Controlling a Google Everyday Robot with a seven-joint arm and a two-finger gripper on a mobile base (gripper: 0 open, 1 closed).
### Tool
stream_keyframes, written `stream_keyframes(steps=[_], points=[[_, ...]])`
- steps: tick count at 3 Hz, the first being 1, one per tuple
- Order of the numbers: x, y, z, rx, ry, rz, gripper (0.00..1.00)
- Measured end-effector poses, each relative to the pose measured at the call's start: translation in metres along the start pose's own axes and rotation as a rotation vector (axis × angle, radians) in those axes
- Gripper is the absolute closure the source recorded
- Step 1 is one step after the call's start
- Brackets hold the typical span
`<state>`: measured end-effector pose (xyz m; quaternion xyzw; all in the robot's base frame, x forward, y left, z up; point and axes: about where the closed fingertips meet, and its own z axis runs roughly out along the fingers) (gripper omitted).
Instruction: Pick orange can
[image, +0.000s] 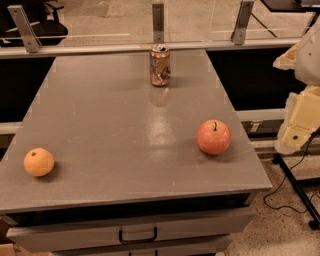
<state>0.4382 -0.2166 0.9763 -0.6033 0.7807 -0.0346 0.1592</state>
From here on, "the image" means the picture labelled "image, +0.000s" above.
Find orange soda can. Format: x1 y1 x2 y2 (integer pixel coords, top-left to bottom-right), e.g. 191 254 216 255
150 44 171 87

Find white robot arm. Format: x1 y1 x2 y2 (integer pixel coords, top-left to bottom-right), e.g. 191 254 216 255
273 23 320 155

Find black stand leg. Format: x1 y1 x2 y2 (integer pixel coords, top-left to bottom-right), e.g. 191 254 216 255
272 154 320 230

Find red apple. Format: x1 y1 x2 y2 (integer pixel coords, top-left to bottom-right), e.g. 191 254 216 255
196 120 232 155

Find lower grey drawer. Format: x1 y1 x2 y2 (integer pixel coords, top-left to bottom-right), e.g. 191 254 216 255
51 235 232 256

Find orange fruit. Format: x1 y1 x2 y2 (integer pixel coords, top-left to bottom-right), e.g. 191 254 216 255
23 148 55 177

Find black office chair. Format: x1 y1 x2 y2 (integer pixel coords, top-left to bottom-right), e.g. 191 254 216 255
0 0 68 47

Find horizontal metal rail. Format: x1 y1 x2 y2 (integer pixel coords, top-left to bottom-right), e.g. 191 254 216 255
0 38 300 59

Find black cable on floor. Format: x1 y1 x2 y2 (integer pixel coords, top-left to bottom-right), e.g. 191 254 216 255
263 128 320 214

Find right metal rail bracket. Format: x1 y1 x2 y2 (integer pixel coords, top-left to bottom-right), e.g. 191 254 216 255
231 0 254 45

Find metal rail bracket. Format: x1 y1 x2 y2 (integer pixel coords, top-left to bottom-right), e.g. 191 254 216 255
8 5 42 53
231 0 254 45
152 3 164 43

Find middle metal rail bracket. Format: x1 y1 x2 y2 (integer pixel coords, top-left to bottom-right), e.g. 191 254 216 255
152 3 164 43

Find grey drawer with black handle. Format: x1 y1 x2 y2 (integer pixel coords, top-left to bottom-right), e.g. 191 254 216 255
7 207 255 252

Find left metal rail bracket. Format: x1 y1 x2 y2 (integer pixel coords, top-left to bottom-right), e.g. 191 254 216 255
8 5 42 53

